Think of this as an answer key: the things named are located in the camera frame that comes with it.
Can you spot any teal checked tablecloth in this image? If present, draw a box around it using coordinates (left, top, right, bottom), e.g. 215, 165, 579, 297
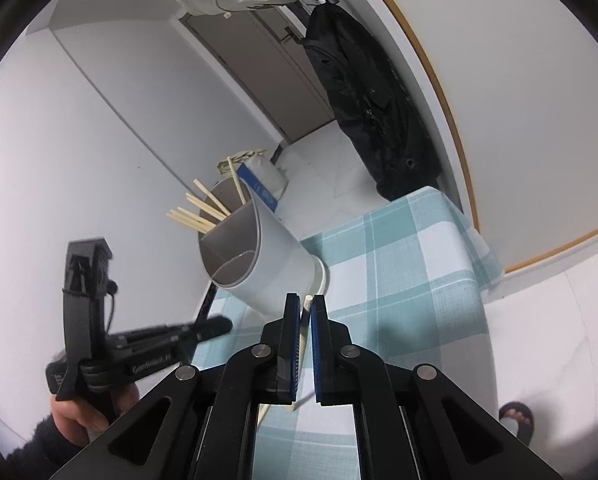
194, 186, 504, 480

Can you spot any white cylindrical utensil holder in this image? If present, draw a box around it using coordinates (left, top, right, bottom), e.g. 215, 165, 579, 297
196, 177, 328, 317

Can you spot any black hanging bag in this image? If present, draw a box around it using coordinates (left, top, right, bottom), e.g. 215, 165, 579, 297
299, 2, 442, 202

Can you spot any bunch of wooden chopsticks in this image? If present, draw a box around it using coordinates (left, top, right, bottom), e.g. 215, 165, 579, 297
166, 156, 247, 234

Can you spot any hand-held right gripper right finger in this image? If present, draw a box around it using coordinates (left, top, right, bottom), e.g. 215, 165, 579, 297
311, 294, 564, 480

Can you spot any person's left hand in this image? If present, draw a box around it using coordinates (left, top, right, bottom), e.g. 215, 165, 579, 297
49, 380, 141, 448

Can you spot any grey-brown door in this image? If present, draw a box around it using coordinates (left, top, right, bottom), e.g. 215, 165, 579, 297
179, 5, 337, 145

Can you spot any blue cardboard box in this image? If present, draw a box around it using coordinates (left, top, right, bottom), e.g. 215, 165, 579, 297
239, 162, 280, 213

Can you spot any person's left forearm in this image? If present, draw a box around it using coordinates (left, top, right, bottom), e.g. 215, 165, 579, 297
18, 410, 87, 480

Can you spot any black slipper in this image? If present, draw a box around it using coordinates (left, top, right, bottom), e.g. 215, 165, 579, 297
498, 400, 536, 446

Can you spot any beige crumpled cloth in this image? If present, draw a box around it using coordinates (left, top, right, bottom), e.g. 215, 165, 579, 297
215, 149, 270, 176

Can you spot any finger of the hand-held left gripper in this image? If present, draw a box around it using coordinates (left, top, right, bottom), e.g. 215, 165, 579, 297
106, 321, 196, 348
179, 314, 234, 357

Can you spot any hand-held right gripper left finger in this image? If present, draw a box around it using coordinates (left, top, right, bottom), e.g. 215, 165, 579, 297
49, 292, 301, 480

